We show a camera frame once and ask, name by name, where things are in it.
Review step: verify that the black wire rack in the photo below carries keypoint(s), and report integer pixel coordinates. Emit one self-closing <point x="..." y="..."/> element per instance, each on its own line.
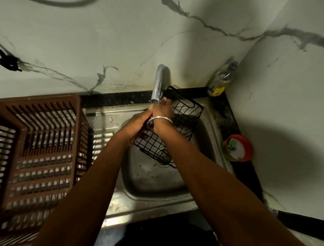
<point x="187" y="111"/>

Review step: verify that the person's dark clothing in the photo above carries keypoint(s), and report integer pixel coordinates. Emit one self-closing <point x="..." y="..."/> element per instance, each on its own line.
<point x="162" y="233"/>

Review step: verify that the person's left forearm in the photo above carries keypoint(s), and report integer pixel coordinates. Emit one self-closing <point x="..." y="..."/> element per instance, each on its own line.
<point x="78" y="195"/>

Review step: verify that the clear dish soap bottle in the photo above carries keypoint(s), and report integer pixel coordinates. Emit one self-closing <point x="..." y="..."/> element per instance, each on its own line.
<point x="222" y="79"/>

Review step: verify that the green scrub pad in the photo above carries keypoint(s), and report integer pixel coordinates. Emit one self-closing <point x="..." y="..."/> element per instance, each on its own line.
<point x="232" y="145"/>

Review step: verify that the orange round container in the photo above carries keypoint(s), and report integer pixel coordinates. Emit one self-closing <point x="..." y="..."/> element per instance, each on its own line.
<point x="239" y="148"/>

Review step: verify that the person's right hand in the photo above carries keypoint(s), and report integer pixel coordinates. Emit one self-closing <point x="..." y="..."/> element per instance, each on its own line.
<point x="163" y="109"/>

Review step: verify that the brown plastic dish basket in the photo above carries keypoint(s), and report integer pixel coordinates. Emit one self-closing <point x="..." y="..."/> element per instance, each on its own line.
<point x="35" y="157"/>

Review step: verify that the person's right forearm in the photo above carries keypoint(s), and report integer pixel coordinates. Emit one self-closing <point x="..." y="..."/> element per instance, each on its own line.
<point x="222" y="192"/>

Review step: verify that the stainless steel sink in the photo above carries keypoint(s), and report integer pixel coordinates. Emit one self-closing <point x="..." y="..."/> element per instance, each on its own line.
<point x="141" y="182"/>

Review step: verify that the person's left hand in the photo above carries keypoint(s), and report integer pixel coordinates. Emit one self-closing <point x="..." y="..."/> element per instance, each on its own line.
<point x="135" y="125"/>

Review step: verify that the chrome faucet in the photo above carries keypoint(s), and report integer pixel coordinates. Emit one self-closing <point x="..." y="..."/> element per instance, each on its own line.
<point x="159" y="82"/>

